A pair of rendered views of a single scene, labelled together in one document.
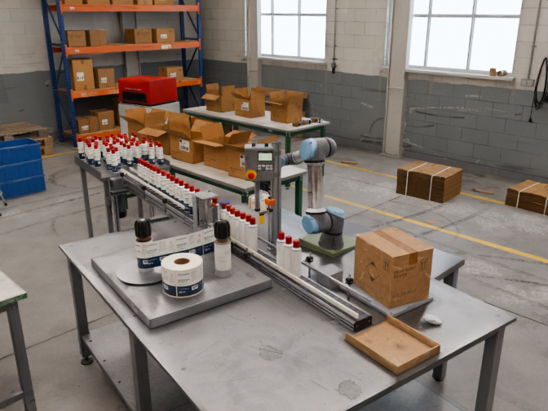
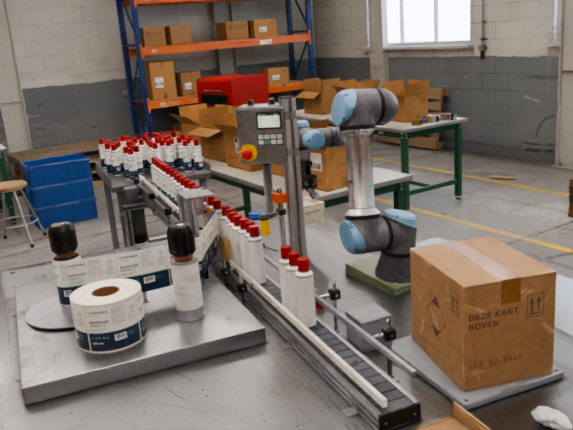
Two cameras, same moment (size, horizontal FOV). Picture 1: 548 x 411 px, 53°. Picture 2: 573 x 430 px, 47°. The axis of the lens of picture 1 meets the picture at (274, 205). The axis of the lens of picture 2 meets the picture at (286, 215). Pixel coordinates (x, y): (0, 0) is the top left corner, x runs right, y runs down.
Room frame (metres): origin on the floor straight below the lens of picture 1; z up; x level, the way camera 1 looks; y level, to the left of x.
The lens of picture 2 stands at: (0.83, -0.49, 1.71)
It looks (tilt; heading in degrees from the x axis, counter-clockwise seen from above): 16 degrees down; 14
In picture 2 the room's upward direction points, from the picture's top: 4 degrees counter-clockwise
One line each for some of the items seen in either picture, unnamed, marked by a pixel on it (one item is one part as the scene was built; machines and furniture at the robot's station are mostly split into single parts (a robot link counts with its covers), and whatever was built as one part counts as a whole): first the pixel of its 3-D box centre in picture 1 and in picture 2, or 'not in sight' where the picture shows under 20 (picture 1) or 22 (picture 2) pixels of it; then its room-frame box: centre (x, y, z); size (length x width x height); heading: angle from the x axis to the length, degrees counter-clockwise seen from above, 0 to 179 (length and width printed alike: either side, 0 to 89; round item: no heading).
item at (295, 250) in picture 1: (296, 258); (305, 292); (2.53, -0.11, 0.98); 0.05 x 0.05 x 0.20
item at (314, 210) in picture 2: (263, 203); (301, 210); (3.37, 0.07, 0.99); 0.16 x 0.12 x 0.07; 45
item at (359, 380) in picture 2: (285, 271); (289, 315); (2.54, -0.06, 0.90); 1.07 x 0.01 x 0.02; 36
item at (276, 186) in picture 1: (276, 200); (294, 196); (2.92, -0.01, 1.16); 0.04 x 0.04 x 0.67; 36
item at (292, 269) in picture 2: (288, 254); (296, 285); (2.58, -0.08, 0.98); 0.05 x 0.05 x 0.20
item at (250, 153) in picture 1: (260, 162); (265, 133); (2.94, 0.08, 1.38); 0.17 x 0.10 x 0.19; 91
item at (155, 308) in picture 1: (177, 271); (126, 311); (2.64, 0.52, 0.86); 0.80 x 0.67 x 0.05; 36
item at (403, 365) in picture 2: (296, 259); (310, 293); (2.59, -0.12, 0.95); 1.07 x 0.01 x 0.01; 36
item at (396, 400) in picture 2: (259, 258); (266, 293); (2.80, 0.08, 0.86); 1.65 x 0.08 x 0.04; 36
